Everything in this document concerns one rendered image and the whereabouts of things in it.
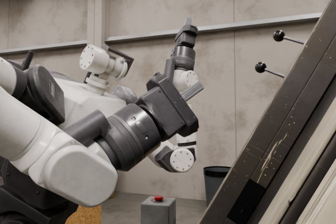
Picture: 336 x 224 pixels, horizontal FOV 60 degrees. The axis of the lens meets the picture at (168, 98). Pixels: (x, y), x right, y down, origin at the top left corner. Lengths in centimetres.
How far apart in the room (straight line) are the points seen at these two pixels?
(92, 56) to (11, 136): 41
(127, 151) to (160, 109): 9
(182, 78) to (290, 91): 46
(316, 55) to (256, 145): 20
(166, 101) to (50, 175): 22
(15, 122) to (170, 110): 24
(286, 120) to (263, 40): 409
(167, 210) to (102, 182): 82
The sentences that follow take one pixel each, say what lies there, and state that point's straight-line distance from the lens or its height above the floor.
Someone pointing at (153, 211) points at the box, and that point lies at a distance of 124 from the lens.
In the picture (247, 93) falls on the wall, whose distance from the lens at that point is 454.
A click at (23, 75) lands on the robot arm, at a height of 135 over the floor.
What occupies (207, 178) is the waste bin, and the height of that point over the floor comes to 47.
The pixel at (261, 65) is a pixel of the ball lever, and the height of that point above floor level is 145.
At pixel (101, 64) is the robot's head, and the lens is 75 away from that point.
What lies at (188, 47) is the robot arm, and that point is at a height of 152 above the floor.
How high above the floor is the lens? 127
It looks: 4 degrees up
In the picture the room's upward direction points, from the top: straight up
